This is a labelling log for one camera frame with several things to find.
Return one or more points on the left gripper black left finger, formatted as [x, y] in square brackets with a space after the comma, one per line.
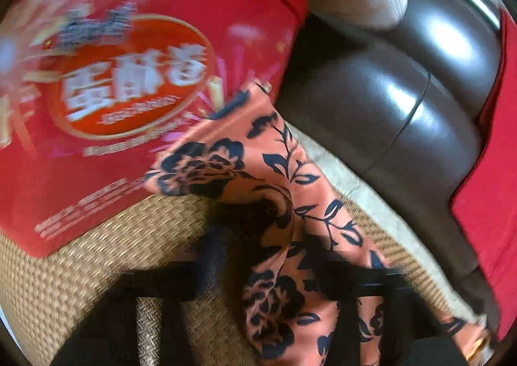
[108, 335]

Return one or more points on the red knitted cloth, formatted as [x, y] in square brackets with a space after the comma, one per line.
[485, 203]

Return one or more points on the orange floral satin garment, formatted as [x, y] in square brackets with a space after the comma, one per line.
[275, 198]

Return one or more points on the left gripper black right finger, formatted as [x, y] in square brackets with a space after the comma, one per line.
[381, 319]

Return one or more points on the woven rattan bed mat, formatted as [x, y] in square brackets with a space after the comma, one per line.
[43, 299]

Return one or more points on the dark brown leather headboard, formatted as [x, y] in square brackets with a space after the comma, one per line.
[400, 109]

